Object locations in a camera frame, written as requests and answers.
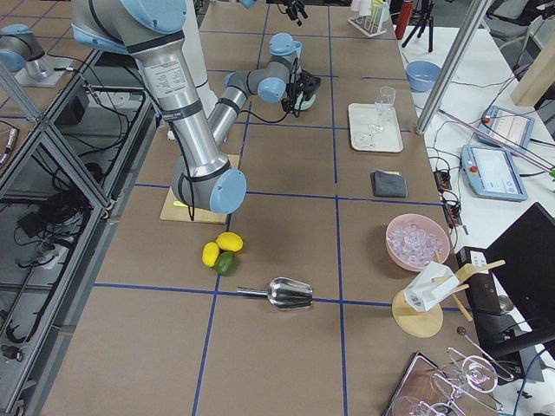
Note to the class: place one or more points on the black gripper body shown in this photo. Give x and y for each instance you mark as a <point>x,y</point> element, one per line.
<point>310,85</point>
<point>291,11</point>

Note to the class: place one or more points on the blue bowl with fork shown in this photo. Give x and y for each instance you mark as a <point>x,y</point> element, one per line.
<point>422,75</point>

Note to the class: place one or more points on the pink bowl with ice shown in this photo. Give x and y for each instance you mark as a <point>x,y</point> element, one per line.
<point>413,241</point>

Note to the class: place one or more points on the metal ice scoop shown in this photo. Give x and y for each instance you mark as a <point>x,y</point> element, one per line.
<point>283,293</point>

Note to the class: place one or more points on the yellow plastic cup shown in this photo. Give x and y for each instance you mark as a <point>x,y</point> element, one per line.
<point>380,10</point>

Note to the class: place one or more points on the cream bear tray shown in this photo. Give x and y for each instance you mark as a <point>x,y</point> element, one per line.
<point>361,139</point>

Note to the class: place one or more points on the clear wine glass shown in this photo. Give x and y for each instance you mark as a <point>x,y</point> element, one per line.
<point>384,104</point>

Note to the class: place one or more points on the red cylinder bottle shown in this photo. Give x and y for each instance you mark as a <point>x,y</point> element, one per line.
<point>403,18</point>

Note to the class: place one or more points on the black tripod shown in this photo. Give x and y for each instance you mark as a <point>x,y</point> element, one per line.
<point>426,21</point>

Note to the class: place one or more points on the grey folded cloth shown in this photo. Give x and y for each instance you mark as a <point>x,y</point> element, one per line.
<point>388,185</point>

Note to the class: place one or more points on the yellow lemon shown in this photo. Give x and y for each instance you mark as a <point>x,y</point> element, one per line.
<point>230,241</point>
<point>210,254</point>

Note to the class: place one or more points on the wooden cutting board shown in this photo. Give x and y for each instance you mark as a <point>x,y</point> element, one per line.
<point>223,196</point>

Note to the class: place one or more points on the green lime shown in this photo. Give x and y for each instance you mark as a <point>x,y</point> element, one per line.
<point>226,263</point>

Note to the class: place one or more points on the near blue teach pendant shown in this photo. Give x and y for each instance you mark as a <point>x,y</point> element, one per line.
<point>491,173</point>

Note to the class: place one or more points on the blue teach pendant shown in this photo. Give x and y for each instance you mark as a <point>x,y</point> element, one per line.
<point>491,173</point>
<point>515,127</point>

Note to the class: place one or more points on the far blue teach pendant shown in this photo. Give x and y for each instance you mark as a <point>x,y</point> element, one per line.
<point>515,127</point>

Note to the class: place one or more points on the metal stick green tip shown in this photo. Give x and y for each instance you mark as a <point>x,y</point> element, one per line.
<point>503,143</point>

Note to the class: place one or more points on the black power strip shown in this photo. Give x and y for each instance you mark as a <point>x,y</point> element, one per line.
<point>482,294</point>

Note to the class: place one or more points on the black monitor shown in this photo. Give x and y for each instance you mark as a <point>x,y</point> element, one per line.
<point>527,277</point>

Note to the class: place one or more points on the dark serving tray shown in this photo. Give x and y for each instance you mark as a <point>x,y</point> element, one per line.
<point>415,382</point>

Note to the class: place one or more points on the upside-down wine glasses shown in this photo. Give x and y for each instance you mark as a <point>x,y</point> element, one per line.
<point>465,385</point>

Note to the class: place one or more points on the white wire cup rack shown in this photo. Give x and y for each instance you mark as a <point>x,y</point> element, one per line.
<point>363,19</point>

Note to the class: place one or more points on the aluminium frame post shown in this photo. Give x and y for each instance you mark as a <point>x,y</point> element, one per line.
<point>462,40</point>

